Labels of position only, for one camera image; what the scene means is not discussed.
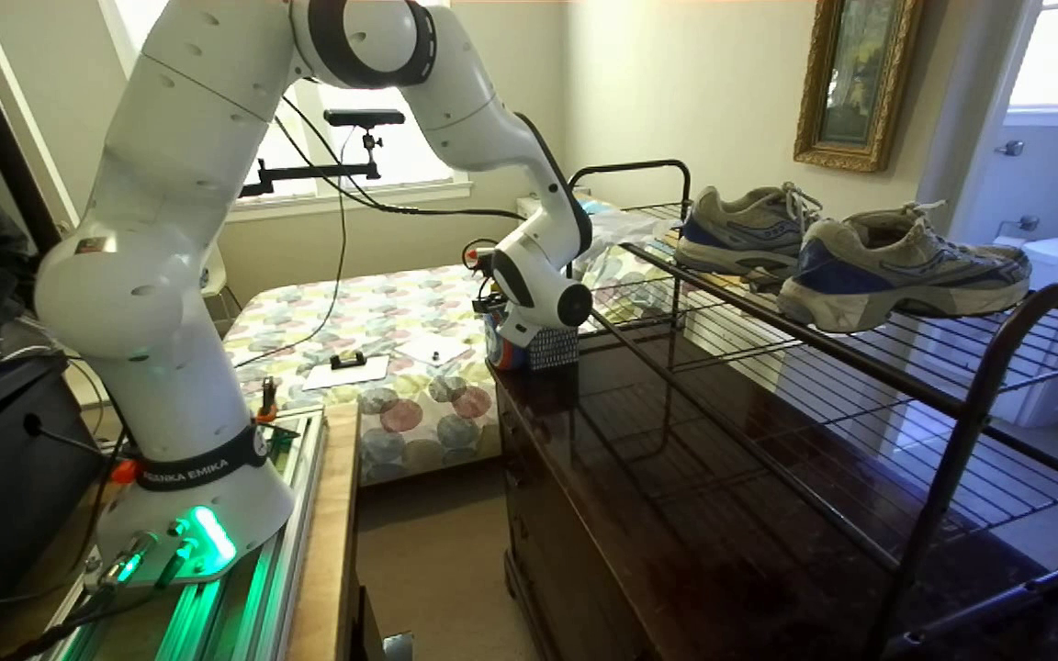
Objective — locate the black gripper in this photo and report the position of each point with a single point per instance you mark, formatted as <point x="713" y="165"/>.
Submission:
<point x="495" y="295"/>

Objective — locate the blue spray bottle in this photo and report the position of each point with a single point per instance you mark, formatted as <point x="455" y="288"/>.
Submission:
<point x="506" y="353"/>

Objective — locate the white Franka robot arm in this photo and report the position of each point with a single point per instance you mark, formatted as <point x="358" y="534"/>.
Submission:
<point x="173" y="280"/>

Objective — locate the black metal shoe rack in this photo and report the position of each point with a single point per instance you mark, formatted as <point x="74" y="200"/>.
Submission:
<point x="799" y="405"/>

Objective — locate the white printed paper sheet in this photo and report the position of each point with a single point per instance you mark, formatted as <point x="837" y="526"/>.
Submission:
<point x="442" y="353"/>

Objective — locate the bed with dotted cover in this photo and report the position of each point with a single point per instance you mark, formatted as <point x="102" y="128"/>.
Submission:
<point x="406" y="405"/>

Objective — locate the white plastic bag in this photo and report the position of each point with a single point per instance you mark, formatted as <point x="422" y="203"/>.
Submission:
<point x="625" y="239"/>

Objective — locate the white clipboard with black clip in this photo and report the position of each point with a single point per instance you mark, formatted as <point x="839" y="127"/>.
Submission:
<point x="346" y="363"/>

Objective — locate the grey blue sneaker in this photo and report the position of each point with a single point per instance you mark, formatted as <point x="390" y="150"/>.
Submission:
<point x="744" y="232"/>
<point x="909" y="277"/>

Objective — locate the dark wooden dresser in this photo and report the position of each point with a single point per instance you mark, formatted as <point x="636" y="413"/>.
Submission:
<point x="676" y="526"/>

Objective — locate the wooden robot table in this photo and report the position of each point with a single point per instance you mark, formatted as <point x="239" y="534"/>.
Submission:
<point x="326" y="536"/>

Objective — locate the gold framed picture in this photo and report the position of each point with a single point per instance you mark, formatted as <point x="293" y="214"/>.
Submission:
<point x="859" y="79"/>

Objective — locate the black electronics box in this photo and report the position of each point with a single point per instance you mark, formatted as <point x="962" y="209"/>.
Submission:
<point x="3" y="479"/>

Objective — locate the white panel door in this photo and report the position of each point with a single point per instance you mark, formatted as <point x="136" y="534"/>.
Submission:
<point x="1036" y="132"/>

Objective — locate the black exterior camera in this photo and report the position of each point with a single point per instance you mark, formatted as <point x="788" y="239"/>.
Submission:
<point x="366" y="117"/>

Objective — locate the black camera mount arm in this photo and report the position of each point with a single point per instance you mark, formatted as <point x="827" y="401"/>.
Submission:
<point x="302" y="175"/>

